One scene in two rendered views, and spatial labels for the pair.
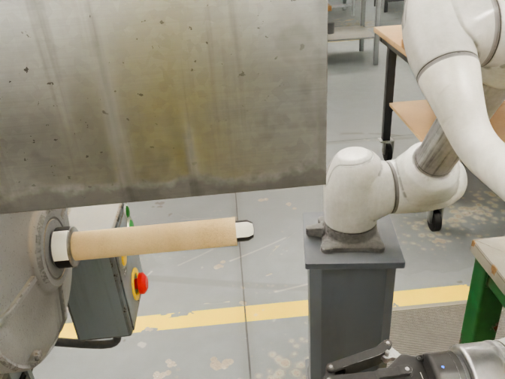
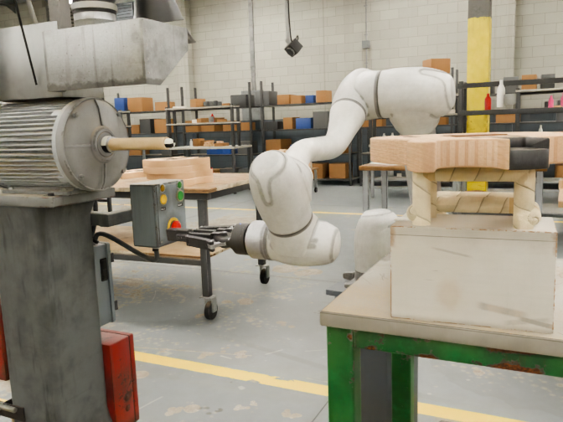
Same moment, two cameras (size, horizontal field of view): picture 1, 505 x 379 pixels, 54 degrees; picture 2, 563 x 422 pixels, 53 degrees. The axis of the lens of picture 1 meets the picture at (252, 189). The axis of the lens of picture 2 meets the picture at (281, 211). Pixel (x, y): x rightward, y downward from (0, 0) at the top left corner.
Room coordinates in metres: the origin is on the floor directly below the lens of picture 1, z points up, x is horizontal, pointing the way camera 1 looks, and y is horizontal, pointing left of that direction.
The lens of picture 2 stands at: (-0.68, -0.90, 1.29)
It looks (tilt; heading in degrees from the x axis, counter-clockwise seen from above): 9 degrees down; 28
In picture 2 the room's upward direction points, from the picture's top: 2 degrees counter-clockwise
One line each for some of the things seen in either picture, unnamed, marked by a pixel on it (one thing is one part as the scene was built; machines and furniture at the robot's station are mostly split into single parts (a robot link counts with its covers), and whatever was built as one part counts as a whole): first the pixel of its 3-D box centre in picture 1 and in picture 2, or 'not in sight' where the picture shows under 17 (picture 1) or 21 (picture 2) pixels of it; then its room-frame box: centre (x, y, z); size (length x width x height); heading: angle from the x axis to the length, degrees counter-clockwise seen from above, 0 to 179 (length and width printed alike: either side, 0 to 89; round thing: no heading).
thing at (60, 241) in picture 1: (66, 247); (109, 144); (0.46, 0.21, 1.25); 0.05 x 0.02 x 0.05; 2
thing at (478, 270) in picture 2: not in sight; (472, 267); (0.37, -0.74, 1.02); 0.27 x 0.15 x 0.17; 96
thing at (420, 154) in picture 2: not in sight; (431, 155); (0.17, -0.71, 1.23); 0.09 x 0.07 x 0.04; 30
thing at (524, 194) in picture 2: not in sight; (524, 200); (0.33, -0.83, 1.15); 0.03 x 0.03 x 0.09
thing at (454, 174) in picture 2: not in sight; (471, 172); (0.32, -0.74, 1.20); 0.20 x 0.03 x 0.03; 95
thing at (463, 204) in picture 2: not in sight; (477, 204); (0.48, -0.73, 1.12); 0.20 x 0.03 x 0.03; 95
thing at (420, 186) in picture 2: not in sight; (421, 198); (0.32, -0.66, 1.15); 0.03 x 0.03 x 0.09
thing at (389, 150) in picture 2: not in sight; (477, 148); (0.37, -0.75, 1.23); 0.40 x 0.35 x 0.04; 30
